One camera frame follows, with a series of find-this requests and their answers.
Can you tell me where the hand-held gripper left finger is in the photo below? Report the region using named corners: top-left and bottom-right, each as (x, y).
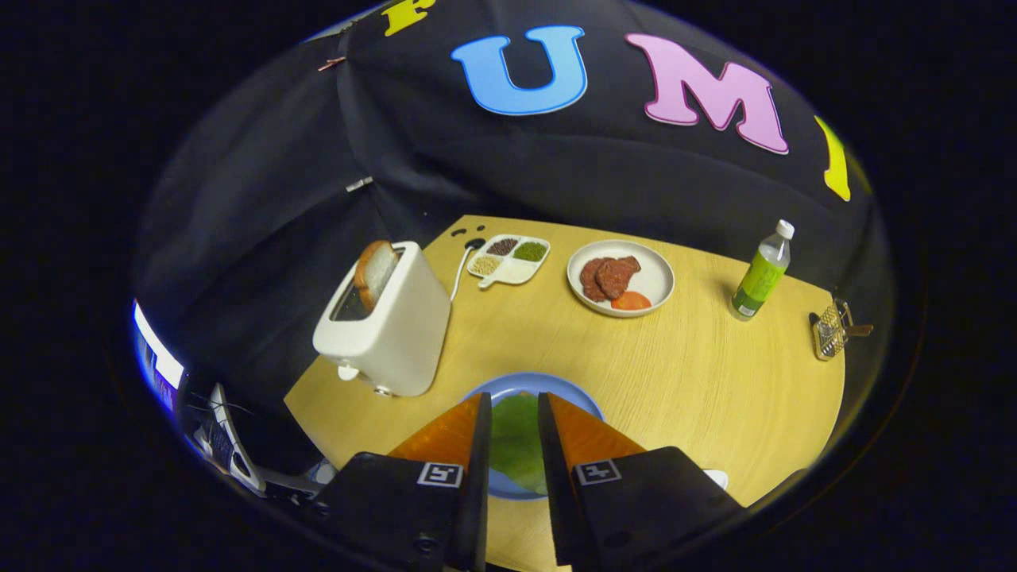
top-left (314, 391), bottom-right (493, 572)

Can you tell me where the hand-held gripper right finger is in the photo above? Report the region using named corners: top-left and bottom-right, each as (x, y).
top-left (538, 391), bottom-right (745, 569)

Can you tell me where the green lettuce leaf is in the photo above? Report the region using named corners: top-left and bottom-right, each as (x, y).
top-left (489, 392), bottom-right (549, 496)

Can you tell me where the bread slice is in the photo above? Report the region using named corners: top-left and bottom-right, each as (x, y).
top-left (354, 241), bottom-right (400, 312)

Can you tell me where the blue plate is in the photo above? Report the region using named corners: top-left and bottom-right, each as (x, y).
top-left (463, 372), bottom-right (605, 501)

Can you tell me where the white toaster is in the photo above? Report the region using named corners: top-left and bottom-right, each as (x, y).
top-left (312, 241), bottom-right (452, 398)

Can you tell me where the brown meat patty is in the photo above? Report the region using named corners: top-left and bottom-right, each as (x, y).
top-left (579, 257), bottom-right (613, 303)
top-left (596, 255), bottom-right (642, 300)

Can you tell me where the white divided seasoning tray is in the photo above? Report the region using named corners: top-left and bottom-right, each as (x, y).
top-left (466, 234), bottom-right (551, 291)

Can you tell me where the white round plate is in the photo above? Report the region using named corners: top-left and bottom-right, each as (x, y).
top-left (567, 240), bottom-right (675, 319)

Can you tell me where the white framed device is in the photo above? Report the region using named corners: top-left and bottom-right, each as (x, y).
top-left (208, 383), bottom-right (267, 497)

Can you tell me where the green label plastic bottle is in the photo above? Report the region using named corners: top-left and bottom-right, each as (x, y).
top-left (730, 219), bottom-right (795, 322)

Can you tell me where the black backdrop cloth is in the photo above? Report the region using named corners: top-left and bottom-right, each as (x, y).
top-left (131, 0), bottom-right (895, 477)

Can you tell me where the lit screen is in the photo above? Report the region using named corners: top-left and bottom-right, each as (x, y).
top-left (131, 300), bottom-right (185, 414)

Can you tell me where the white toaster power cable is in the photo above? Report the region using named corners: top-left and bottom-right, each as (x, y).
top-left (450, 237), bottom-right (487, 303)

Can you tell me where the wire utensil basket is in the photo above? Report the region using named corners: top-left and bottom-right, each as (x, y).
top-left (810, 300), bottom-right (853, 362)

